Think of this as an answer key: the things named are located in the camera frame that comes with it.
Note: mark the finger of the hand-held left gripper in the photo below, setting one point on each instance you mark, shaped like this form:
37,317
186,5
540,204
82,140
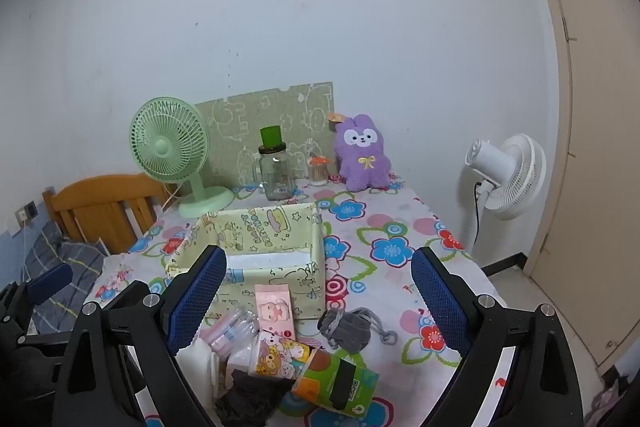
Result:
50,281

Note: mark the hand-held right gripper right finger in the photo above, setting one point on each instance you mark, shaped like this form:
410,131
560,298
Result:
440,302

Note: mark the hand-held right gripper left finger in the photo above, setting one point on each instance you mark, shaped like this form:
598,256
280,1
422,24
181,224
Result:
197,297

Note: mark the clear cotton swab packet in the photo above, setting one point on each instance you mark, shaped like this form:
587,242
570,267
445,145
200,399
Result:
230,332

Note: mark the pink wet wipes packet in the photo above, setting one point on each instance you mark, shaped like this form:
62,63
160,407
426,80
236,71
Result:
275,312

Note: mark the printed fabric storage box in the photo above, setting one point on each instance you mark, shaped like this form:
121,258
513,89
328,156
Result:
270,257

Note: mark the cartoon print tissue packet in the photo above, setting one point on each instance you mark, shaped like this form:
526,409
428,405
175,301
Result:
280,354

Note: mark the black cloth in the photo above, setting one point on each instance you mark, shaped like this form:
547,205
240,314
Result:
250,399

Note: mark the green and orange packet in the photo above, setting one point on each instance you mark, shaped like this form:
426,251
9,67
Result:
320,367

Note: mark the grey plaid blanket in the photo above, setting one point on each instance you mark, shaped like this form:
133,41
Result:
65,257

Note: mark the white plastic container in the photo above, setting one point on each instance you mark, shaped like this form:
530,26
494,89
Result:
197,367

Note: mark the glass jar with green lid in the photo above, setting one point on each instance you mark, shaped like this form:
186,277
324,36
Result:
275,172

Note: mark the white standing fan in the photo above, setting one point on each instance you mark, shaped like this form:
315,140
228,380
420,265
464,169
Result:
500,167

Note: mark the green desk fan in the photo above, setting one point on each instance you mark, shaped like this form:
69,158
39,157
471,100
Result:
167,142

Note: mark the purple plush bunny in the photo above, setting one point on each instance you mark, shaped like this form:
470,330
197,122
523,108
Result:
362,157

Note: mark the small jar with orange lid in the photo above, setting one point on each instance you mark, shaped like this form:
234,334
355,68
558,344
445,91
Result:
317,172

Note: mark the green printed board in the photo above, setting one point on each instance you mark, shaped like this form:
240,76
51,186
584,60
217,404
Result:
280,107

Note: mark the beige door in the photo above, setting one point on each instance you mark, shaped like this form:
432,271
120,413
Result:
600,157

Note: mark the wall socket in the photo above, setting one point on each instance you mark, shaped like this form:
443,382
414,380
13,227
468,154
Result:
26,213

